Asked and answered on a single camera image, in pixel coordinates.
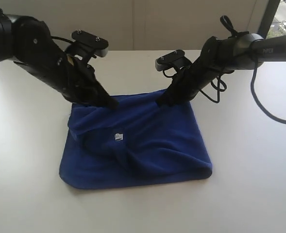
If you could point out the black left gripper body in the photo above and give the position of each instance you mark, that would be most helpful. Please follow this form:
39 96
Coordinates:
35 51

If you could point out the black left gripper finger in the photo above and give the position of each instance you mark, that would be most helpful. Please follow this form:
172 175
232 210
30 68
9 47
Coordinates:
98 88
95 99

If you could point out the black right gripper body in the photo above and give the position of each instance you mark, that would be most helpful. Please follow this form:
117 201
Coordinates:
213 62

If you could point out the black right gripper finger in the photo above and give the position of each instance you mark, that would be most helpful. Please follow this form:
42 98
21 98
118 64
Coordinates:
167 98
177 100

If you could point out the blue towel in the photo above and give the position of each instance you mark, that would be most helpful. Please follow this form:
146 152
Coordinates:
139 143

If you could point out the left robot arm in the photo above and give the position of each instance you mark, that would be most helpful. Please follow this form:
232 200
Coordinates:
6 41

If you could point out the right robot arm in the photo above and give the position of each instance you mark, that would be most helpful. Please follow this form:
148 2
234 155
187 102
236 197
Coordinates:
244 52

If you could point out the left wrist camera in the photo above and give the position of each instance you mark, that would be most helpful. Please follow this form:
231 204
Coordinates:
87 46

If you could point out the dark window frame post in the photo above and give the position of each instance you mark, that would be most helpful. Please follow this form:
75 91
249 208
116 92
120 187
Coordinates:
268 17

